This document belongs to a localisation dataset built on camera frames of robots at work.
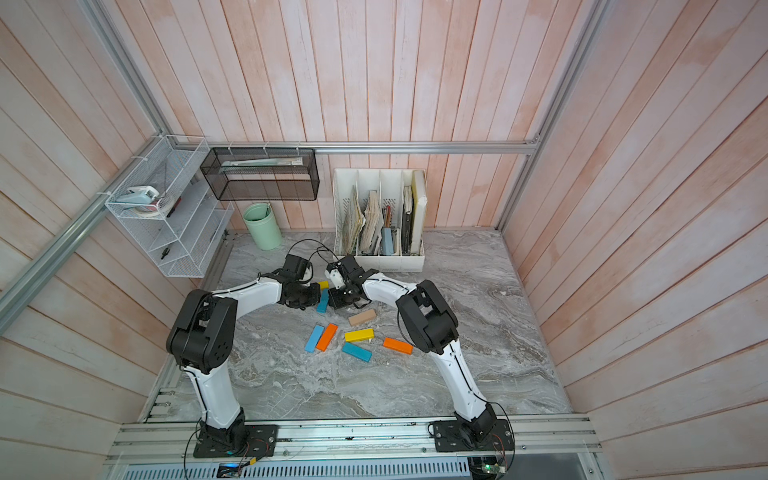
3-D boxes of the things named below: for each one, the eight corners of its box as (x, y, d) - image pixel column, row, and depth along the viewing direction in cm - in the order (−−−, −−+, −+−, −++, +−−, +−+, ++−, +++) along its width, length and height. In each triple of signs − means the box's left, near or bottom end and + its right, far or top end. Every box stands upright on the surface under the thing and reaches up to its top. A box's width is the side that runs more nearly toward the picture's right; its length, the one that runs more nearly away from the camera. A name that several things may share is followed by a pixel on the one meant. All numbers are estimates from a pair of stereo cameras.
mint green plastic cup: (251, 250, 117) (238, 223, 105) (259, 229, 124) (247, 202, 112) (278, 250, 117) (267, 223, 105) (284, 229, 124) (275, 202, 112)
